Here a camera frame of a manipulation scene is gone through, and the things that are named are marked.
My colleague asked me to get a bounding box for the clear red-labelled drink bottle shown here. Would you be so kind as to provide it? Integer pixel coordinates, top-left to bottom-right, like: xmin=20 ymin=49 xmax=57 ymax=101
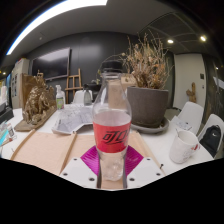
xmin=92 ymin=60 xmax=133 ymax=183

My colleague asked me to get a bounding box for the cardboard box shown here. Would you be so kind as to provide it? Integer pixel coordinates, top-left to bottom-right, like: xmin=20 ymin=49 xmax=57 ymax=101
xmin=120 ymin=74 xmax=138 ymax=93

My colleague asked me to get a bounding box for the wooden figure sculpture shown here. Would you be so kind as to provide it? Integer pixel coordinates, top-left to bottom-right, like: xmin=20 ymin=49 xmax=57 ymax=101
xmin=185 ymin=82 xmax=198 ymax=104

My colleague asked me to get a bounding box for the light wooden board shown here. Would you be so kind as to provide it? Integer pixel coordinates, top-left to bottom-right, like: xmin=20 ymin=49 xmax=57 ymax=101
xmin=10 ymin=129 xmax=165 ymax=177

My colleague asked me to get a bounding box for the dark grey plant pot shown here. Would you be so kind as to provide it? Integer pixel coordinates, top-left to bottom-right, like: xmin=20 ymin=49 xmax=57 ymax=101
xmin=126 ymin=85 xmax=170 ymax=129

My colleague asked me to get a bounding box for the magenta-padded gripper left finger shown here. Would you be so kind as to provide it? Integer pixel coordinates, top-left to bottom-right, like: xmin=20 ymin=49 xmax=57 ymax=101
xmin=59 ymin=145 xmax=102 ymax=190

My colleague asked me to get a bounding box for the white chair with backpack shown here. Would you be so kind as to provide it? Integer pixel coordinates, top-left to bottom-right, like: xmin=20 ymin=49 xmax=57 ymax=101
xmin=196 ymin=113 xmax=224 ymax=158

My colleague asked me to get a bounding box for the wooden easel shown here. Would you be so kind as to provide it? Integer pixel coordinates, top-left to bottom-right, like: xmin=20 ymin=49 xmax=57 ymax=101
xmin=64 ymin=68 xmax=83 ymax=104

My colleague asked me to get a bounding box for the stack of papers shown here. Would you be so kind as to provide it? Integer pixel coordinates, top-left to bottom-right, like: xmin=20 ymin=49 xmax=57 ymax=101
xmin=175 ymin=119 xmax=193 ymax=131

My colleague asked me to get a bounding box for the black backpack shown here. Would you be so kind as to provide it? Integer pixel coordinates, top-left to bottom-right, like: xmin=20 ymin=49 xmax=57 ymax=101
xmin=199 ymin=124 xmax=222 ymax=158

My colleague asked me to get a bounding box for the golden brown sculpture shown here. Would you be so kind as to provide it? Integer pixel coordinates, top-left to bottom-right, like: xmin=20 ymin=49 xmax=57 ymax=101
xmin=14 ymin=72 xmax=58 ymax=132

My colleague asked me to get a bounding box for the white chair with papers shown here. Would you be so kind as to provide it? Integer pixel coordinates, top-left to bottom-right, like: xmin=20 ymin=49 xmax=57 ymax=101
xmin=176 ymin=101 xmax=205 ymax=127

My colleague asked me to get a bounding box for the white mug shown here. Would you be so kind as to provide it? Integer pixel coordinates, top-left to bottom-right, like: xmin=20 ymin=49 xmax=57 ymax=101
xmin=168 ymin=128 xmax=201 ymax=165

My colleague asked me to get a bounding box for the white relief model tray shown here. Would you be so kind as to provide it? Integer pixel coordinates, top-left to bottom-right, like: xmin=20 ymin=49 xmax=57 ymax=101
xmin=51 ymin=103 xmax=94 ymax=135

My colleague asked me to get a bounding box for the dried brown plant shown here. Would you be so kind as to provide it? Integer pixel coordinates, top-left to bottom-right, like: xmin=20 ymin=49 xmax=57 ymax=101
xmin=121 ymin=31 xmax=173 ymax=90

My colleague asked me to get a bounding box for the dark-topped spray bottle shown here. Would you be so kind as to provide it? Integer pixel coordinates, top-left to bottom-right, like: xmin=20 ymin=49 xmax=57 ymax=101
xmin=83 ymin=84 xmax=93 ymax=106

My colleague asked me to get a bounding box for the white chair behind table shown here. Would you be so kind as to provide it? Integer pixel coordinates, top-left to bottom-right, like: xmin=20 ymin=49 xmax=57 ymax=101
xmin=72 ymin=89 xmax=94 ymax=105

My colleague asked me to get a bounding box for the white cabinet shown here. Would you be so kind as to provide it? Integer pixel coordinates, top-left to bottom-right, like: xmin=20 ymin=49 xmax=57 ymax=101
xmin=10 ymin=58 xmax=31 ymax=109

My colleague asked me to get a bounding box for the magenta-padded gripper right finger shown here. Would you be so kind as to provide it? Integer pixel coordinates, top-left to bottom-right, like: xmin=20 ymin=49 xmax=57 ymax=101
xmin=122 ymin=145 xmax=166 ymax=190

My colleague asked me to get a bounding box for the white green-labelled bottle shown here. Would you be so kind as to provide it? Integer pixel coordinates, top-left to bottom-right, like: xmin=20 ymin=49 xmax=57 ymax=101
xmin=55 ymin=84 xmax=66 ymax=110

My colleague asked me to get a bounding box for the grey plant saucer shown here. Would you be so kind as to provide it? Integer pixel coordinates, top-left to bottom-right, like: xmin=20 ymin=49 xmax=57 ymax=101
xmin=129 ymin=116 xmax=170 ymax=135

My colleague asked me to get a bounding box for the black wall screen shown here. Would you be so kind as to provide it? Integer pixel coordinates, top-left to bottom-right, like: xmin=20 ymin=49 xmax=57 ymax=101
xmin=30 ymin=47 xmax=72 ymax=81

